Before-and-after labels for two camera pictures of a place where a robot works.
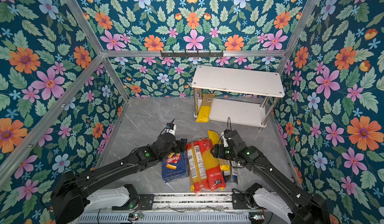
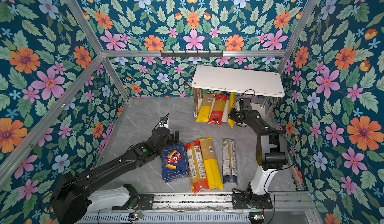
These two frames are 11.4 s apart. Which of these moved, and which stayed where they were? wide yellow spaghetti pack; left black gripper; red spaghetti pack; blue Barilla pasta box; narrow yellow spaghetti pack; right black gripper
Moved: narrow yellow spaghetti pack; right black gripper; left black gripper; red spaghetti pack
Stayed: blue Barilla pasta box; wide yellow spaghetti pack
